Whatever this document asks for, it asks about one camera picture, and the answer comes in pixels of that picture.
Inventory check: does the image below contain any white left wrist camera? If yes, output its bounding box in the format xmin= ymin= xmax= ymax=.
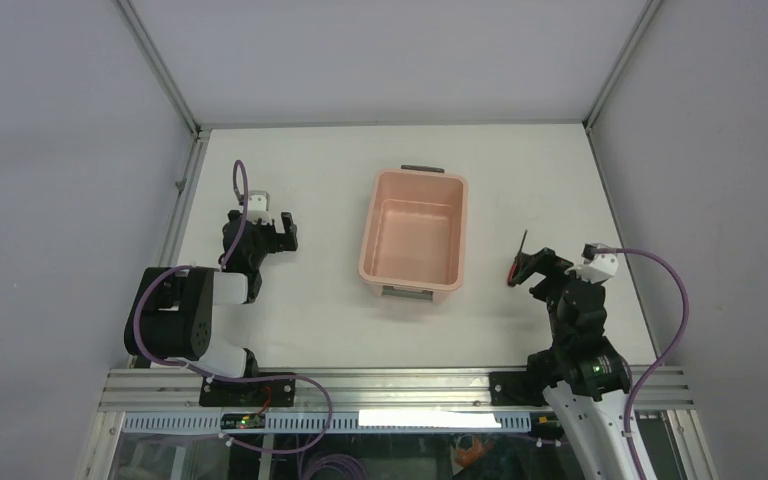
xmin=246 ymin=190 xmax=273 ymax=225

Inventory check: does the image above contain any white slotted cable duct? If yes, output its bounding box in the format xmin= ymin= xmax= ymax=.
xmin=122 ymin=409 xmax=532 ymax=435

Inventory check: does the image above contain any aluminium left frame post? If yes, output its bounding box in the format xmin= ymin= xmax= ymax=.
xmin=112 ymin=0 xmax=201 ymax=138

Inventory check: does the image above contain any orange object under table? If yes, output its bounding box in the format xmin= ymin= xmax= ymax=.
xmin=450 ymin=434 xmax=494 ymax=473

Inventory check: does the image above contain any coiled purple cable below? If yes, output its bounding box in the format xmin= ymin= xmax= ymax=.
xmin=297 ymin=454 xmax=371 ymax=480

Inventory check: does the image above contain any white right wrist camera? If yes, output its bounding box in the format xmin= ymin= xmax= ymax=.
xmin=565 ymin=243 xmax=619 ymax=284

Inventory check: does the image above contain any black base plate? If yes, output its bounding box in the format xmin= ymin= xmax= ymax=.
xmin=198 ymin=378 xmax=296 ymax=409
xmin=488 ymin=370 xmax=548 ymax=407

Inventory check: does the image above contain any aluminium frame post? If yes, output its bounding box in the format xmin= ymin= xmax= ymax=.
xmin=112 ymin=0 xmax=201 ymax=138
xmin=583 ymin=0 xmax=663 ymax=134

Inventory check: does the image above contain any red black screwdriver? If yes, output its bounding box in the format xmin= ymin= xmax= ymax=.
xmin=506 ymin=229 xmax=528 ymax=287

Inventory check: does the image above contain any pink plastic bin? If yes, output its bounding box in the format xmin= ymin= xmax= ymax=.
xmin=358 ymin=165 xmax=469 ymax=304

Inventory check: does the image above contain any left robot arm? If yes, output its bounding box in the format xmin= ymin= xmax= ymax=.
xmin=124 ymin=210 xmax=298 ymax=406

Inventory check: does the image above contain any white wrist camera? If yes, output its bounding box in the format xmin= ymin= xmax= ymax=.
xmin=565 ymin=243 xmax=619 ymax=284
xmin=246 ymin=190 xmax=273 ymax=225

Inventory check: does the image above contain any aluminium right frame post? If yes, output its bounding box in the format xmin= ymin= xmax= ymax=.
xmin=583 ymin=0 xmax=663 ymax=134

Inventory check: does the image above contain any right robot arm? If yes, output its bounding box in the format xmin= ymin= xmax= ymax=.
xmin=507 ymin=245 xmax=656 ymax=479

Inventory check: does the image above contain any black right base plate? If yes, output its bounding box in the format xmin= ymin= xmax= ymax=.
xmin=488 ymin=370 xmax=548 ymax=407

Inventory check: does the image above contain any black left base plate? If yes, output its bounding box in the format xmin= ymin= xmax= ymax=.
xmin=198 ymin=378 xmax=296 ymax=409

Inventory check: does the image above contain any aluminium front rail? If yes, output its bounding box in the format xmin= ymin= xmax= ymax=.
xmin=97 ymin=367 xmax=695 ymax=415

